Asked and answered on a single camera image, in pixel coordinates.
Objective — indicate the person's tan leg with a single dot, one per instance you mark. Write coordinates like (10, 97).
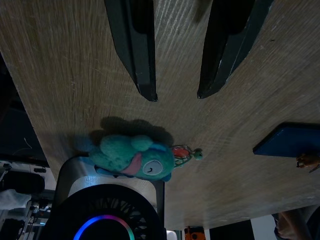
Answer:
(290, 225)

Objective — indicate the orange and black device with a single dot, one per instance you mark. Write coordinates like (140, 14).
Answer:
(194, 233)

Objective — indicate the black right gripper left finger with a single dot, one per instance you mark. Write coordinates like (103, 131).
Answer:
(140, 50)

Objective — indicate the dark blue flat card case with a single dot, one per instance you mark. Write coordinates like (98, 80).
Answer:
(287, 142)

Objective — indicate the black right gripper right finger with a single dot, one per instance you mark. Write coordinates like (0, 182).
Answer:
(225, 50)

